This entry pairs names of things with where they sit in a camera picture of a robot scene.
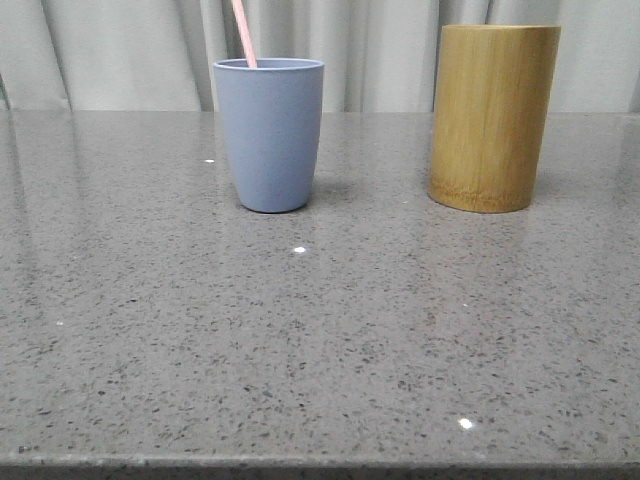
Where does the blue plastic cup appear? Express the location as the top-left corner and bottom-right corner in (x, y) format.
(213, 58), (325, 213)

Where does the pink chopstick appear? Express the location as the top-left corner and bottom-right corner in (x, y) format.
(231, 0), (258, 69)

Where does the bamboo cylinder holder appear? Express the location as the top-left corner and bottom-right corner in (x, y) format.
(428, 25), (561, 213)

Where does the grey curtain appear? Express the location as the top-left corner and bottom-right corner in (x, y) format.
(1, 1), (639, 112)

